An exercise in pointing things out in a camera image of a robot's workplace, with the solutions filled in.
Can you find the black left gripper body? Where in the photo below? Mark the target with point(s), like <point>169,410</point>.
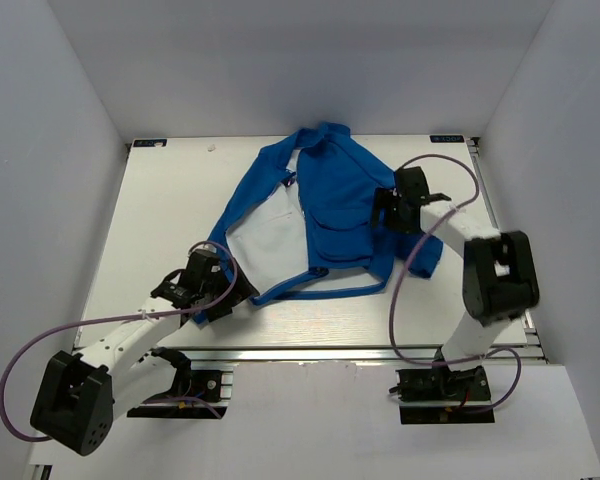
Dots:
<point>212,290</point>

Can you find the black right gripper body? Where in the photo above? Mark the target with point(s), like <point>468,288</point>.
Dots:
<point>405,227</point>

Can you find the blue zip jacket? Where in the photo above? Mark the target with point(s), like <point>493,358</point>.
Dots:
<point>298,222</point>

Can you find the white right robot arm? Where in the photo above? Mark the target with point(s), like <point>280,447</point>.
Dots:
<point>499,282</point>

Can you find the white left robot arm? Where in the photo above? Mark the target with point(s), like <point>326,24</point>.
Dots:
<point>82,394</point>

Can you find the blue right corner label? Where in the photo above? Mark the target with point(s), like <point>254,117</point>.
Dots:
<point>446,138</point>

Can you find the blue corner label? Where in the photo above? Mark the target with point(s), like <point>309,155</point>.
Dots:
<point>149,143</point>
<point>446,138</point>

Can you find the blue left corner label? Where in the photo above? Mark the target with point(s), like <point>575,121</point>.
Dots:
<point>149,143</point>

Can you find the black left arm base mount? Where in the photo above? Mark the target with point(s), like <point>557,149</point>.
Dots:
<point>201,394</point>

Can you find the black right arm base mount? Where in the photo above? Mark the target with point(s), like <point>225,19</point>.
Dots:
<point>439,396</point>

